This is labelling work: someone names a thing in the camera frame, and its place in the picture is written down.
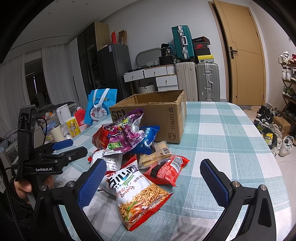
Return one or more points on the stacked shoe boxes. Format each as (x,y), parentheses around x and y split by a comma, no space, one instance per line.
(202,51)

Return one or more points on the yellow box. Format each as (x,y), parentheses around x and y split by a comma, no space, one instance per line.
(72,126)

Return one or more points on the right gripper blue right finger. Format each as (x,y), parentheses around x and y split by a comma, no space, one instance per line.
(217,182)

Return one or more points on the person's left hand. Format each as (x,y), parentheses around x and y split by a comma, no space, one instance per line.
(24,187)

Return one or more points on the shoe rack with shoes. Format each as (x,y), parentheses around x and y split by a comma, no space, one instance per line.
(287,63)

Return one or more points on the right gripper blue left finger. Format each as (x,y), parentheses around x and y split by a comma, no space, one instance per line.
(89,181)

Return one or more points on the blue Oreo packet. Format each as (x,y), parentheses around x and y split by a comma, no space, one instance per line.
(145,146)

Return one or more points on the white kettle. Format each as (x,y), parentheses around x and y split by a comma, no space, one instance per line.
(63,113)

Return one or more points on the black refrigerator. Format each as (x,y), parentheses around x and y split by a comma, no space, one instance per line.
(113,63)

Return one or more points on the SF Express cardboard box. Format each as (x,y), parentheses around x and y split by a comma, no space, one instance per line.
(166,109)

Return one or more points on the teal suitcase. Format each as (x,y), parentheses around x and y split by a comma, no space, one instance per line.
(183,43)

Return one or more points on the red chips bag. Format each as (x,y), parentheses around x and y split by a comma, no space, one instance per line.
(101,138)

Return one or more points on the white curtain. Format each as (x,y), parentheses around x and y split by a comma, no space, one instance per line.
(40,77)

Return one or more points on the blue Doraemon bag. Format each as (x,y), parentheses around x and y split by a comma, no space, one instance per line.
(99,102)

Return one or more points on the white paper cup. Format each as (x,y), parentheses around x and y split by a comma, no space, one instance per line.
(57,134)

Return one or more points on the clear cracker packet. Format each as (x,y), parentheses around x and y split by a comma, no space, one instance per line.
(161,151)

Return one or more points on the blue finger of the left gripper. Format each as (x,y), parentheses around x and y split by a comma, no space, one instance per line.
(62,144)

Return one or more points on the wooden door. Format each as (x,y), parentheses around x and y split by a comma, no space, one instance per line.
(242,52)

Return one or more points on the beige suitcase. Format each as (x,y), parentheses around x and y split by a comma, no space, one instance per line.
(187,80)

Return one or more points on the silver suitcase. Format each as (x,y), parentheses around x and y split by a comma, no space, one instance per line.
(208,82)

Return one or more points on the white sneaker on floor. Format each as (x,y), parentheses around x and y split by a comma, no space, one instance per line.
(286,146)

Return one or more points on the white drawer desk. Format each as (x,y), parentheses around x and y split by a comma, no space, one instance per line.
(163,77)

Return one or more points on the red black snack packet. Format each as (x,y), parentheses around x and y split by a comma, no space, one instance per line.
(167,170)

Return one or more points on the purple grape candy bag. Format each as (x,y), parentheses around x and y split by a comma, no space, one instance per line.
(124,134)

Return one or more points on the woven laundry basket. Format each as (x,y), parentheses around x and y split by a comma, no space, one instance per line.
(147,89)

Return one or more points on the orange noodle snack bag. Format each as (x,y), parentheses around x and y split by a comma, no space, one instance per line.
(137,197)

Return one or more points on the checkered teal tablecloth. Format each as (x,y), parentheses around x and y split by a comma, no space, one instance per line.
(224,134)

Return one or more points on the small cardboard box on floor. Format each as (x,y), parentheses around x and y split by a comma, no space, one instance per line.
(284,126)

